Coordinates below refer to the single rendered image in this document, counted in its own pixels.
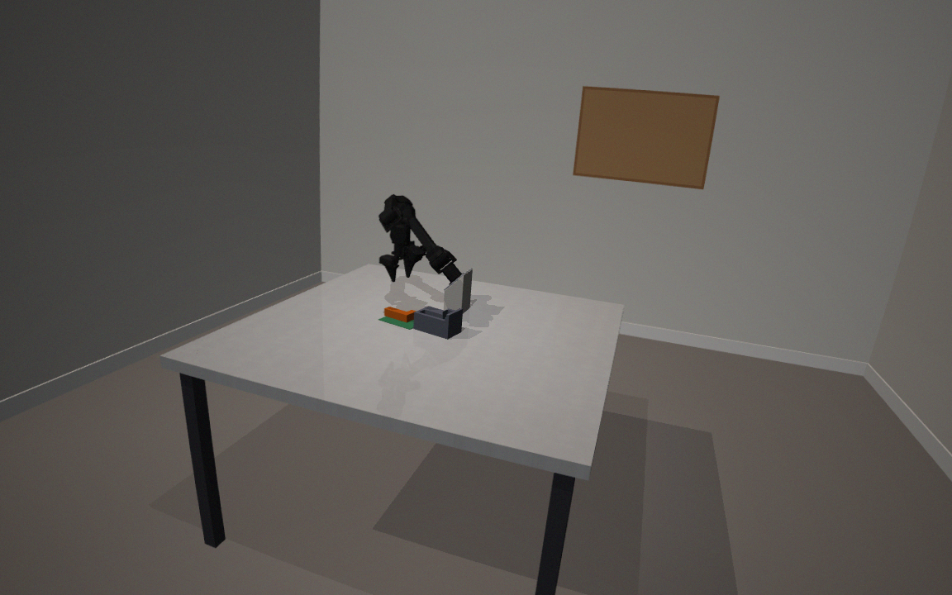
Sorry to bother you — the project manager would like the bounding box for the orange l-shaped part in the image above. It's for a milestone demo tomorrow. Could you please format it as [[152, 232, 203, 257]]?
[[384, 307, 416, 322]]

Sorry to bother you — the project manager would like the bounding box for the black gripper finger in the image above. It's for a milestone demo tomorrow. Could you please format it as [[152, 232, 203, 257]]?
[[403, 259, 419, 278], [383, 264, 399, 282]]

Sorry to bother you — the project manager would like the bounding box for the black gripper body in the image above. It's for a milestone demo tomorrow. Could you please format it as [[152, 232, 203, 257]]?
[[378, 239, 412, 266]]

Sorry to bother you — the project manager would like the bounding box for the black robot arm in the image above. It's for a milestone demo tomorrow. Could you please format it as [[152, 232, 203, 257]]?
[[379, 194, 462, 283]]

